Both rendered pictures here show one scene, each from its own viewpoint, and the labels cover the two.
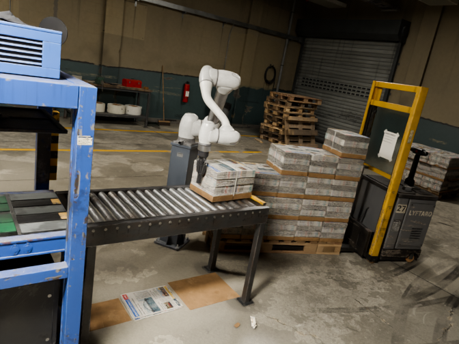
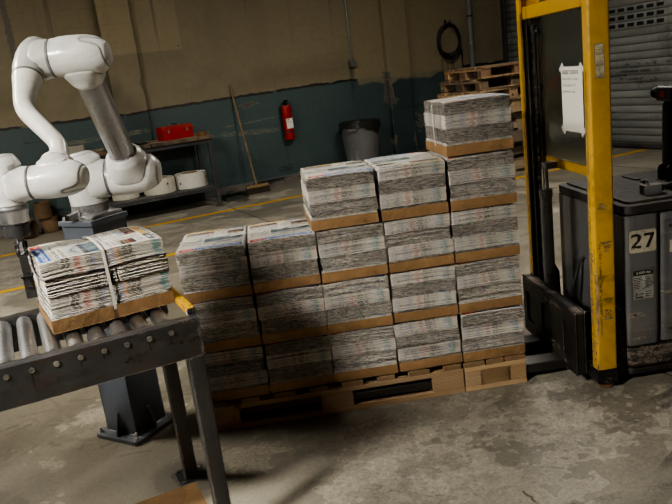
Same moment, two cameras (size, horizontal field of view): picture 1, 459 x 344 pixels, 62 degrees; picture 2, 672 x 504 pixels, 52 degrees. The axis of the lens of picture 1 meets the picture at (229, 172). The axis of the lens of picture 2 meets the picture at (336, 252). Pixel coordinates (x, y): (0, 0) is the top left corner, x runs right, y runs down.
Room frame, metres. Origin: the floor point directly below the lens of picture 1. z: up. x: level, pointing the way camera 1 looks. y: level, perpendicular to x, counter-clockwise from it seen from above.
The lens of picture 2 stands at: (0.76, -1.22, 1.46)
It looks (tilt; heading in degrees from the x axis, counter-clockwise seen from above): 14 degrees down; 13
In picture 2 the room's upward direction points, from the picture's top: 7 degrees counter-clockwise
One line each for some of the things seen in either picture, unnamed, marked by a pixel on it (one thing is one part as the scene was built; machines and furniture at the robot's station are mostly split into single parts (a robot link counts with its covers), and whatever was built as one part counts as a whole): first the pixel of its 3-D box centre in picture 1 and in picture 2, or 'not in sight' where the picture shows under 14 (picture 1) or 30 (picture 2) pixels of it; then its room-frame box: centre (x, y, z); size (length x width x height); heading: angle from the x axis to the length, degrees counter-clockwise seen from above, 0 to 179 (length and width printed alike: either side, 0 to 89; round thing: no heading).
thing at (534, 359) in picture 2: (311, 246); (453, 376); (3.72, -0.99, 0.05); 1.05 x 0.10 x 0.04; 108
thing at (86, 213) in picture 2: (185, 140); (87, 210); (3.36, 0.44, 1.03); 0.22 x 0.18 x 0.06; 162
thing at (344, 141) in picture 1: (332, 191); (474, 240); (3.89, -1.13, 0.65); 0.39 x 0.30 x 1.29; 18
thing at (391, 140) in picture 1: (384, 138); (564, 87); (4.03, -1.56, 1.27); 0.57 x 0.01 x 0.65; 18
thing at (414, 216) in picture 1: (388, 216); (643, 266); (4.14, -1.89, 0.40); 0.69 x 0.55 x 0.80; 18
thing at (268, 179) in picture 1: (266, 207); (323, 311); (3.67, -0.43, 0.42); 1.17 x 0.39 x 0.83; 108
